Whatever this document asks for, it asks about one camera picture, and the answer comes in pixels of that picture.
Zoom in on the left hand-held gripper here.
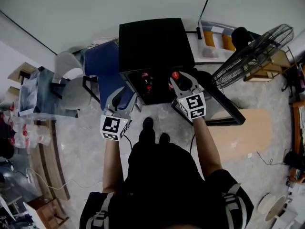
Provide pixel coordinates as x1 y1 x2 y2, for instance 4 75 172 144
100 86 138 142

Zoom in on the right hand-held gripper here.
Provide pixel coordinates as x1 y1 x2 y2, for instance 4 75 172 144
169 71 207 120

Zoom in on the cola bottle with red cap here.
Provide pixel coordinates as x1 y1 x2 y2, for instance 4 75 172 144
168 71 189 93

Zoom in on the black mini fridge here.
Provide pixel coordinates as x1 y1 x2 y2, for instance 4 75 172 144
118 18 196 106

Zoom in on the person's left forearm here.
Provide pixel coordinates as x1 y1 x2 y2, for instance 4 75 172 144
102 138 124 193

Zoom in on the person's right forearm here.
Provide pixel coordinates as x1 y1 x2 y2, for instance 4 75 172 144
193 117 224 178

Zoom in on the black fridge door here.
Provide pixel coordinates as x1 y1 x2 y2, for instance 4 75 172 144
171 69 246 127

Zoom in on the person's left black shoe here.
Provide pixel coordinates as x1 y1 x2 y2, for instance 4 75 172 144
142 117 154 131

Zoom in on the clear plastic storage box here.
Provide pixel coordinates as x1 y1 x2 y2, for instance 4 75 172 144
197 20 239 64

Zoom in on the grey chair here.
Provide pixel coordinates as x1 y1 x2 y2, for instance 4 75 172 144
51 51 92 111

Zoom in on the blue chair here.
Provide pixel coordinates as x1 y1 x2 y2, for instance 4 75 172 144
82 41 141 112

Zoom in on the black standing fan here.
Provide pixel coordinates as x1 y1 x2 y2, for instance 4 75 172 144
197 24 295 89

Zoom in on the light wooden table top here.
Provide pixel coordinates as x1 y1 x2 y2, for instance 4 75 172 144
207 108 272 162

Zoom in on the wooden shelf rack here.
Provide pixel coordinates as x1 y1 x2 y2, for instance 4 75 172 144
243 48 295 82

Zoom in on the person's black clothed body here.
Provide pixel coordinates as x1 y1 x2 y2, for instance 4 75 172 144
80 117 254 229

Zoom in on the stack of wooden boards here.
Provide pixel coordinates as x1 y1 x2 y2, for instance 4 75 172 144
30 120 71 201

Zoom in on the pack of clear plastic bottles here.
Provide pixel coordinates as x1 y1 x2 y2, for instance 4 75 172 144
0 104 51 149

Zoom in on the black office chair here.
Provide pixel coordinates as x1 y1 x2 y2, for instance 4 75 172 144
282 63 305 100

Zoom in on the orange wooden bench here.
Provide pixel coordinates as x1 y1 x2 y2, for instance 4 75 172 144
292 101 305 155

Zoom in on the black bag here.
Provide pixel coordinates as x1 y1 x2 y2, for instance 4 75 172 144
0 137 15 159

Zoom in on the brown wooden stool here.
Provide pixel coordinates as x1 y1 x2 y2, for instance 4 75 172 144
26 198 70 229

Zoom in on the round flat wooden disc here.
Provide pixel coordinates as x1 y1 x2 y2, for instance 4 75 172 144
257 192 275 214

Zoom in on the round wooden bowl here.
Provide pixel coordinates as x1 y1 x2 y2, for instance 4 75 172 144
264 195 286 223

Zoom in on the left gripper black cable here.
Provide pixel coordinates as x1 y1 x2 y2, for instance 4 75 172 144
122 134 133 150

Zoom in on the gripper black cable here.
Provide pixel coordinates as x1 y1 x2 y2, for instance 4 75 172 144
122 134 133 150
189 134 196 154

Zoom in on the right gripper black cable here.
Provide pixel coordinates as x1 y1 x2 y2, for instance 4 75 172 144
189 134 196 154

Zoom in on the black wall cable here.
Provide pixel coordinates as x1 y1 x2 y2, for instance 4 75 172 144
195 0 215 40

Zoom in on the light wooden wall shelf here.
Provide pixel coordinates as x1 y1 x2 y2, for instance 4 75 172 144
7 61 39 81

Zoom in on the white cable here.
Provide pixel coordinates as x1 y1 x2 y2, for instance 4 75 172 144
25 167 103 190

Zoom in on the grey backpack strap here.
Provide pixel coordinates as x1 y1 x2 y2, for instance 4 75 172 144
221 183 250 229
86 192 115 229

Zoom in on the black floor cable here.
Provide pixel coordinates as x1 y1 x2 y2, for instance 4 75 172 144
256 151 286 167

